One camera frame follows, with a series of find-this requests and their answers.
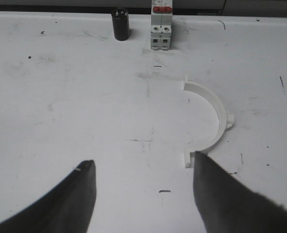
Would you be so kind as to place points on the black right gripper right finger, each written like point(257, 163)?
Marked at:
point(227, 206)

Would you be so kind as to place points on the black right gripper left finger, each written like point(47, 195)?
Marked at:
point(67, 208)

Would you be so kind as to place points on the dark brown cylindrical capacitor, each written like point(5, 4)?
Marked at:
point(120, 20)

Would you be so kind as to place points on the white circuit breaker red switch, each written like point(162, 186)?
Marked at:
point(161, 24)

